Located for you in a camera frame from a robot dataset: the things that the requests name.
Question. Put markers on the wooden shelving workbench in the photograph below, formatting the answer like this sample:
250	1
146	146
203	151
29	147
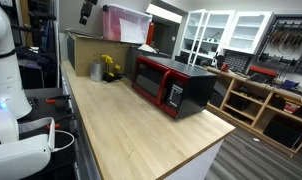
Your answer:
252	105

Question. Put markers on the large cardboard box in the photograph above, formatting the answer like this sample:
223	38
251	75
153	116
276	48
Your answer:
87	49

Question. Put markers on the orange handled clamp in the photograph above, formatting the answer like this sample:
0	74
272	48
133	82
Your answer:
57	99

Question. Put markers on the silver metal cylinder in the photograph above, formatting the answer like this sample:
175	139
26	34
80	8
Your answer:
96	71

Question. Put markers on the black bin on shelf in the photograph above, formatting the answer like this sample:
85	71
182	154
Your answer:
286	133

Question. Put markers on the yellow handled hex key set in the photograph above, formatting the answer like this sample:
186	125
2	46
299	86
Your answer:
110	75

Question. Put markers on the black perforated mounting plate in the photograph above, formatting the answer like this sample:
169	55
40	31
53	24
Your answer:
61	112

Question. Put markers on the red black microwave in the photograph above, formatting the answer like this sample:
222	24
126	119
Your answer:
178	89

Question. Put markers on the white glass door cabinet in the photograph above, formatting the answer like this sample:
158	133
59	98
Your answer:
207	34

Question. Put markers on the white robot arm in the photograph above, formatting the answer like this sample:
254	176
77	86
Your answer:
25	149

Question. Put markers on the red black tool case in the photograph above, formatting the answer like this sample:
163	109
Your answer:
261	75

